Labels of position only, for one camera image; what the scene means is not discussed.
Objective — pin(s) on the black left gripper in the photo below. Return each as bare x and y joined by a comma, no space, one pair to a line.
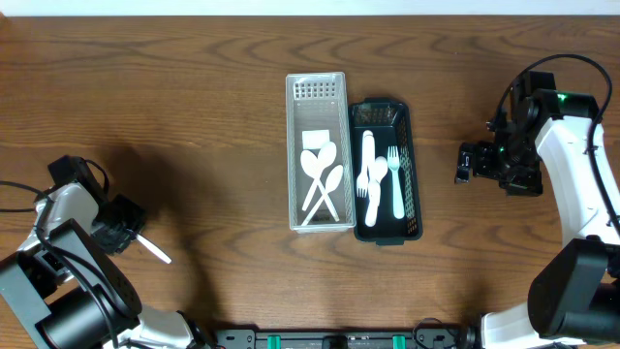
122,229

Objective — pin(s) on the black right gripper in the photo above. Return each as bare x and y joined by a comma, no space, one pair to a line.
530,185

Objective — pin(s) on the white plastic spoon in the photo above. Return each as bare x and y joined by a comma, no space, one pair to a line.
377,172
154,249
313,165
332,182

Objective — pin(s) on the white plastic fork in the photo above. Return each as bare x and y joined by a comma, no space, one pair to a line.
373,169
393,163
367,158

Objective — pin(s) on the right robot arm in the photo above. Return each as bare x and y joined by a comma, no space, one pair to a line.
575,299

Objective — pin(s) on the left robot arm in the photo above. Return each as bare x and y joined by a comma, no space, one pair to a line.
61,283

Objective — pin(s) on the black plastic basket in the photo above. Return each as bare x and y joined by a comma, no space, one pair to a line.
389,122

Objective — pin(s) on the white label sticker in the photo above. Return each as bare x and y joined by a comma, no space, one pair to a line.
315,139

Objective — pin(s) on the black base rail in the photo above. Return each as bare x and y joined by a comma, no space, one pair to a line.
434,336

